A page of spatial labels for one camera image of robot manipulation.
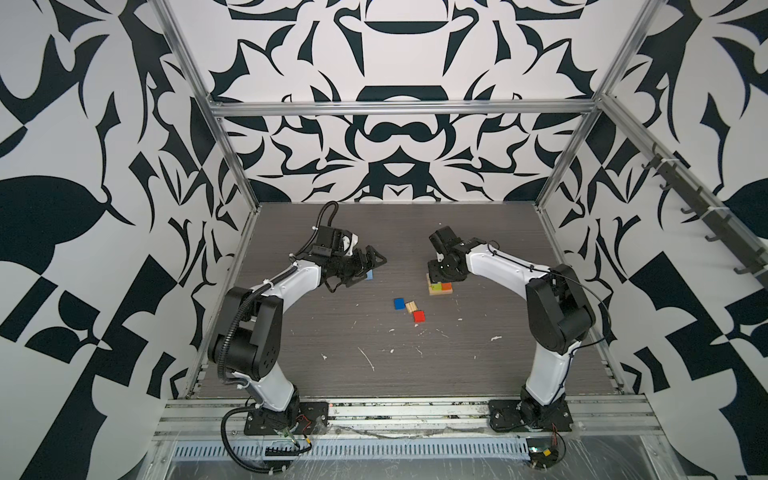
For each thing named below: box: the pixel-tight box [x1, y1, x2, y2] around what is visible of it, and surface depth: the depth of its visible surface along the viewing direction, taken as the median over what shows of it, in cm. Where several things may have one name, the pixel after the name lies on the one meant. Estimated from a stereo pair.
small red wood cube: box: [413, 310, 426, 323], surface depth 93 cm
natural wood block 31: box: [428, 288, 453, 295], surface depth 98 cm
